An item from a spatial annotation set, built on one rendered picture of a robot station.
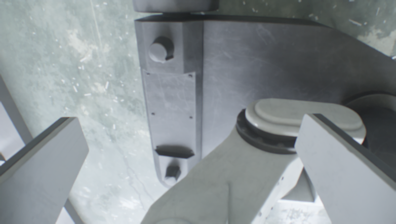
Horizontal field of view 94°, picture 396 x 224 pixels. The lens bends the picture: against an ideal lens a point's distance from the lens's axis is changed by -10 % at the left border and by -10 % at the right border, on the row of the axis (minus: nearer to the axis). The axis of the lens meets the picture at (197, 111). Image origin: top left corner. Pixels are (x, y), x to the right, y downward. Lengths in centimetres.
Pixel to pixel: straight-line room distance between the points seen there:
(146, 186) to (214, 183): 83
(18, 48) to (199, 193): 91
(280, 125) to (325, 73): 20
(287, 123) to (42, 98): 96
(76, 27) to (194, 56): 47
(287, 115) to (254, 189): 14
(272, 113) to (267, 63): 14
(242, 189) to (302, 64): 30
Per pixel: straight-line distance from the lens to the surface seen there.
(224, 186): 28
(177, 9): 43
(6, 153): 146
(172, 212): 22
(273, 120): 35
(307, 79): 50
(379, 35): 73
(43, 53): 94
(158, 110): 53
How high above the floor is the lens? 61
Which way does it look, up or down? 58 degrees down
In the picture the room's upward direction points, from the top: 161 degrees counter-clockwise
